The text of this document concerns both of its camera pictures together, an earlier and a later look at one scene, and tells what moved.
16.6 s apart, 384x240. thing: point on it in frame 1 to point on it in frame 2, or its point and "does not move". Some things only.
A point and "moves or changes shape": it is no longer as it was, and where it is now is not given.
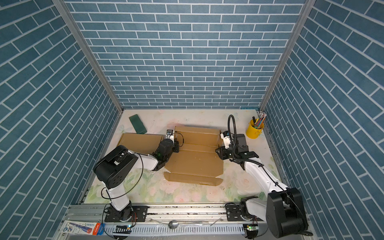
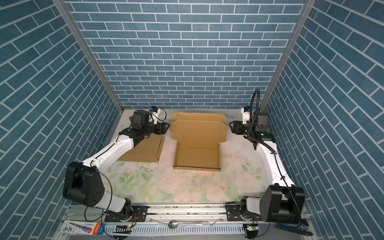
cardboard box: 139,143 does not move
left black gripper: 176,145 to 163,129
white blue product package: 82,227 does not move
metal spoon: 174,224 does not move
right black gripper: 222,153 to 237,125
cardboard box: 200,159 moves or changes shape
